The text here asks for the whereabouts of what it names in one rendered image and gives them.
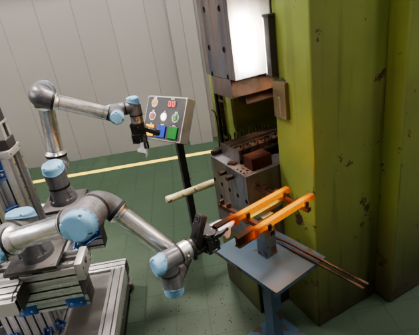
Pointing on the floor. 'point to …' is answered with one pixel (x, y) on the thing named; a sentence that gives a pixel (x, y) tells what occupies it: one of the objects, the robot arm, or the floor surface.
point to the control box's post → (185, 179)
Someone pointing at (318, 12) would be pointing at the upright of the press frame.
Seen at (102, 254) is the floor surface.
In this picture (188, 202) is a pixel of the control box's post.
